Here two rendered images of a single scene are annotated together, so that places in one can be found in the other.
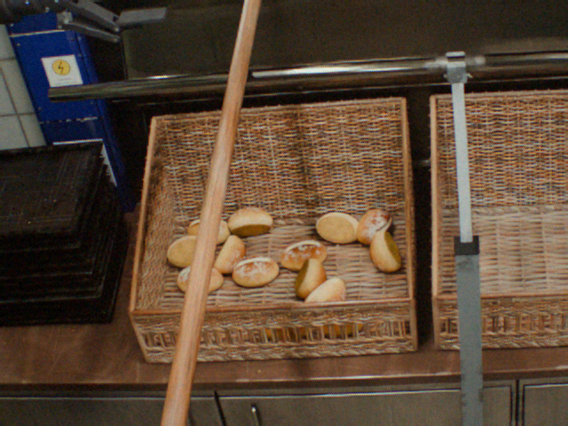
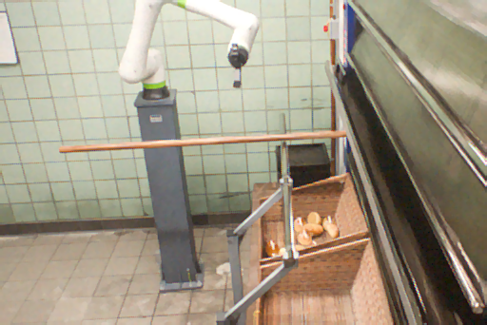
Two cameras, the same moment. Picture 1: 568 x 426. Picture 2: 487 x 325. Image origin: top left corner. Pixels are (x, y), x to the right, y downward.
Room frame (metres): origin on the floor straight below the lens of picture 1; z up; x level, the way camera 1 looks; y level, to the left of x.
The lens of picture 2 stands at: (1.07, -2.11, 2.12)
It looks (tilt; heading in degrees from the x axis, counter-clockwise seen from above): 24 degrees down; 74
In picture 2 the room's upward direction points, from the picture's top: 1 degrees counter-clockwise
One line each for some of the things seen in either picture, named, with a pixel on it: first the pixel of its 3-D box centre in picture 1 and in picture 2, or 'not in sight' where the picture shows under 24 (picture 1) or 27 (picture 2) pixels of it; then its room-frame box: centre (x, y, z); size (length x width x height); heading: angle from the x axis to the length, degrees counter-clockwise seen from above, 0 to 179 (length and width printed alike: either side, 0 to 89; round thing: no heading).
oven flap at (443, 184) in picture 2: not in sight; (398, 101); (1.80, -0.60, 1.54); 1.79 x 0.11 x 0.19; 77
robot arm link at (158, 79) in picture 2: not in sight; (150, 68); (1.04, 0.78, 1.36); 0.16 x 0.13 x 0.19; 55
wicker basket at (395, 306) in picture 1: (277, 227); (308, 226); (1.66, 0.02, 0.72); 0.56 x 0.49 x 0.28; 79
